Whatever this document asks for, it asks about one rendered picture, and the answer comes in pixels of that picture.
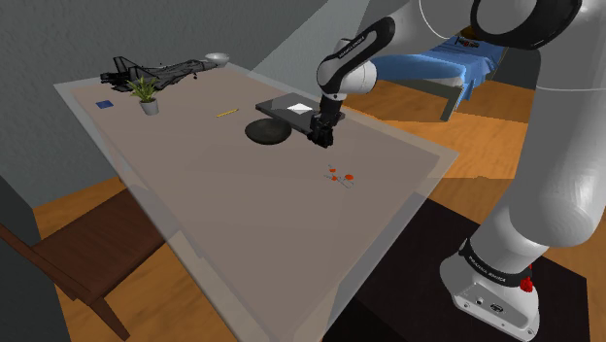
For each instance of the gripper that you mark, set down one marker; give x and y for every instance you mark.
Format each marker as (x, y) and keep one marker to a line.
(322, 132)

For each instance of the bed with blue cover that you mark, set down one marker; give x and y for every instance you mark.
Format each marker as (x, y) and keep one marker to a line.
(426, 64)

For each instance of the white bowl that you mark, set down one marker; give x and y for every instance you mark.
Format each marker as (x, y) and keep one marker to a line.
(217, 58)

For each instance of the dark model jet plane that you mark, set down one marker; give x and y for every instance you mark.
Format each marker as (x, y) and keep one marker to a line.
(156, 73)

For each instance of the black bowl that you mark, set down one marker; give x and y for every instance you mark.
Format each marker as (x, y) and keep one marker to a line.
(268, 130)

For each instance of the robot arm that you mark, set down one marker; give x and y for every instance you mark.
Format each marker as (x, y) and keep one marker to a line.
(558, 142)

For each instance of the yellow pencil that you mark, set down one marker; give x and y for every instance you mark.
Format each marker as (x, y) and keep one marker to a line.
(227, 112)

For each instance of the brown wooden chair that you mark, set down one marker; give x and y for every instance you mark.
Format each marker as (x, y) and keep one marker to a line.
(85, 251)

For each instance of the blue square card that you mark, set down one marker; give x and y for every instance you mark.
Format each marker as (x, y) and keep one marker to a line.
(104, 104)

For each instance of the black laptop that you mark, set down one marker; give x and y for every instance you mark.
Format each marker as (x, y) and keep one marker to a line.
(279, 106)

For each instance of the potted green plant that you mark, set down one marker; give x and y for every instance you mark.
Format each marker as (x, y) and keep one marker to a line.
(147, 96)

